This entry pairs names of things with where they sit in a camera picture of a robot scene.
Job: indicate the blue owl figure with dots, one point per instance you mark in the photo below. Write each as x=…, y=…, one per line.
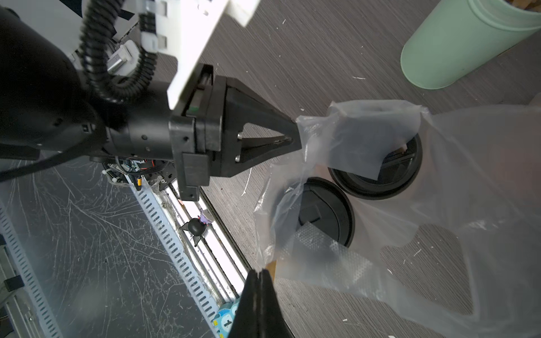
x=225, y=317

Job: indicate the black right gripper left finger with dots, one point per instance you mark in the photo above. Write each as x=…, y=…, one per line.
x=246, y=322

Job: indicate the small purple figure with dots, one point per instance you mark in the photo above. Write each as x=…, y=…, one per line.
x=197, y=227

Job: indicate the pale milk tea cup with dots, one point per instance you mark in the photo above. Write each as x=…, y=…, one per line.
x=325, y=205

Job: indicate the red milk tea cup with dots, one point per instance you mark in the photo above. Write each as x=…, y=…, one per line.
x=399, y=169

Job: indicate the green straw holder cup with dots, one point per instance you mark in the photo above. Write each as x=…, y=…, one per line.
x=458, y=37

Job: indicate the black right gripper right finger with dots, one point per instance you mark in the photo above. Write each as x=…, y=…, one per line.
x=271, y=321

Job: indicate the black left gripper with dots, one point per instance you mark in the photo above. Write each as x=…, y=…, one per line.
x=147, y=139

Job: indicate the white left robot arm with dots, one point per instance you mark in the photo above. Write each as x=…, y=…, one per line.
x=54, y=56

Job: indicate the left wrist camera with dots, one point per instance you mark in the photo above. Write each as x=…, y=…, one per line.
x=183, y=29

